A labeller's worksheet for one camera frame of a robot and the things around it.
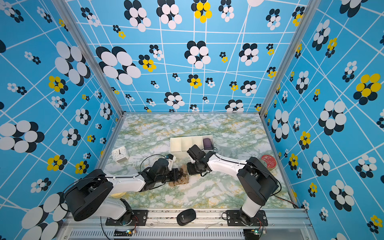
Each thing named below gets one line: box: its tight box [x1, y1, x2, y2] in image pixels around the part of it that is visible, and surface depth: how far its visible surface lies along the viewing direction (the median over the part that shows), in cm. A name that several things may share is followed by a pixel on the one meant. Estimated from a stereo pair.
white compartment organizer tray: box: [169, 135, 215, 158], surface depth 102 cm
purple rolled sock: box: [203, 138, 214, 150], surface depth 98 cm
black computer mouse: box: [176, 208, 197, 226], surface depth 74 cm
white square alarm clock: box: [112, 146, 130, 163], surface depth 96 cm
